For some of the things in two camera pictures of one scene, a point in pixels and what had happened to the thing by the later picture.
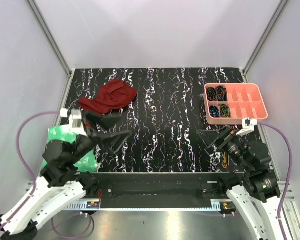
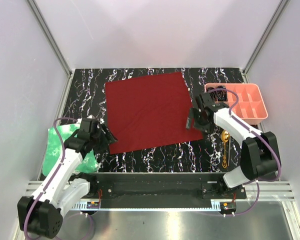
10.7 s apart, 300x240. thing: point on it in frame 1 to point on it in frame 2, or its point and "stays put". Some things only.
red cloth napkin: x=114 y=95 to x=149 y=112
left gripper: x=113 y=141 stays put
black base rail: x=167 y=190 stays put
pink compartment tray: x=230 y=103 stays put
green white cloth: x=61 y=133 stays put
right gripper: x=226 y=134 to x=194 y=113
